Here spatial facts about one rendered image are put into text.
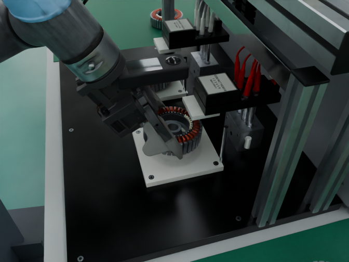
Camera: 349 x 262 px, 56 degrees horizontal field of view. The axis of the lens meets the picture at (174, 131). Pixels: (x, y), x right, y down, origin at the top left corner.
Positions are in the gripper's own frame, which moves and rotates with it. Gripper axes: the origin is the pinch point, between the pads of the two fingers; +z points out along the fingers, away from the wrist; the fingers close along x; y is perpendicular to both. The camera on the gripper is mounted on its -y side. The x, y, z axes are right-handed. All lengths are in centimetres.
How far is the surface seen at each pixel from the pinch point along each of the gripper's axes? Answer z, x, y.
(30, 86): 47, -152, 90
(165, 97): 5.2, -16.3, 0.3
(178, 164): 3.2, 5.0, 2.5
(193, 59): 6.4, -24.7, -10.2
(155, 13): 9, -62, -7
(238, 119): 6.3, 0.3, -11.6
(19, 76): 43, -166, 97
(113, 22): 6, -67, 7
